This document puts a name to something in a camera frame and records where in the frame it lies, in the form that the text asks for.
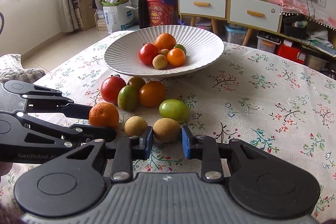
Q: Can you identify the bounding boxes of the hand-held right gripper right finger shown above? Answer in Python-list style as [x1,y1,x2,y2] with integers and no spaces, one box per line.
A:
[181,126,273,182]

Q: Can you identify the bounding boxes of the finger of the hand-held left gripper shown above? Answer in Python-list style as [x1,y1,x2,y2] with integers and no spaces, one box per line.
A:
[16,112,117,149]
[23,84,92,121]

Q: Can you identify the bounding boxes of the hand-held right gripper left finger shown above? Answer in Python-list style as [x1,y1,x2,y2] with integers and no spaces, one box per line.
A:
[63,126,154,182]

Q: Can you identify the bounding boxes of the mandarin orange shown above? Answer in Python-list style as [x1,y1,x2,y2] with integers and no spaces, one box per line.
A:
[154,33,177,51]
[89,102,119,128]

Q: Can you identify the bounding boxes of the pale green jujube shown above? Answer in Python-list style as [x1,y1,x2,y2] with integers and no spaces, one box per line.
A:
[159,99,190,123]

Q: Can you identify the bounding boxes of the red cherry tomato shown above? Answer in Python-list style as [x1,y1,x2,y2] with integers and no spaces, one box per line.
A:
[101,75,127,105]
[139,42,159,65]

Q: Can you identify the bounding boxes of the orange cherry tomato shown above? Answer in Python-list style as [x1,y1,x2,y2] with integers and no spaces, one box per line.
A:
[139,81,166,107]
[167,48,186,67]

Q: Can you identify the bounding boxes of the brownish cherry tomato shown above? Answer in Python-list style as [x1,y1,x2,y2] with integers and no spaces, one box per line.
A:
[127,76,146,90]

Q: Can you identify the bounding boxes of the white ribbed plate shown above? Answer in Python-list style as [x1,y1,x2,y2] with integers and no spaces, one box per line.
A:
[104,25,224,78]

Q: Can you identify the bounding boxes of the grey quilted cloth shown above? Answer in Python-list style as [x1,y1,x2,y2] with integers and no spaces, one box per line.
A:
[0,53,46,84]

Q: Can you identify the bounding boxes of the floral tablecloth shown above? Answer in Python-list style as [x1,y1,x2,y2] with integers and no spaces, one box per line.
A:
[0,30,336,224]

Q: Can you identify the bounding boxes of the white paper bag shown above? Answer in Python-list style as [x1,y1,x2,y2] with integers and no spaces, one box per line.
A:
[102,0,135,33]

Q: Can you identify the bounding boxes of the black panel on white base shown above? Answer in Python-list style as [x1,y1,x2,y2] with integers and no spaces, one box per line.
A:
[138,0,149,29]

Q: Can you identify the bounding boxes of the clear bin with blue lid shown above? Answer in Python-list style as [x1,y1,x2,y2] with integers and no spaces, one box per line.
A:
[223,23,248,45]

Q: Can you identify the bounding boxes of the clear storage bin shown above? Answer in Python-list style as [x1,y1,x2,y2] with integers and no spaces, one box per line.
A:
[194,18,213,30]

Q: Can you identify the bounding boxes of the red printed bucket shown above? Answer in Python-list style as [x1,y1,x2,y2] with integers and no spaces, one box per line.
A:
[146,0,179,28]

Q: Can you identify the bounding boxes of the low wooden drawer cabinet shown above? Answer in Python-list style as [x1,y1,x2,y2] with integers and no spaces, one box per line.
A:
[228,0,284,46]

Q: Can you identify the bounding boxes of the clear bin with black lid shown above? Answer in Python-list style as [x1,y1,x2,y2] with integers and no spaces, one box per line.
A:
[257,30,282,54]

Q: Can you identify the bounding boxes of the red box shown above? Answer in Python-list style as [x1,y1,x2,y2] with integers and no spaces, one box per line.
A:
[276,44,307,65]

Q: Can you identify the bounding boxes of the low wooden sideboard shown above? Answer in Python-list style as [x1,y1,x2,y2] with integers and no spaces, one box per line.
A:
[280,11,336,77]

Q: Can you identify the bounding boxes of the black box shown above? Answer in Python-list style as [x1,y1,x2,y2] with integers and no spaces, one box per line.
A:
[282,14,307,39]

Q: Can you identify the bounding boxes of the white and blue papers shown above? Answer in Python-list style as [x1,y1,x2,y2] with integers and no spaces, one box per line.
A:
[306,30,336,55]

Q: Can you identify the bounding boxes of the pink lace cloth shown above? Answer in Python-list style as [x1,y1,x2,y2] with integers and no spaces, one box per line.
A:
[265,0,336,30]

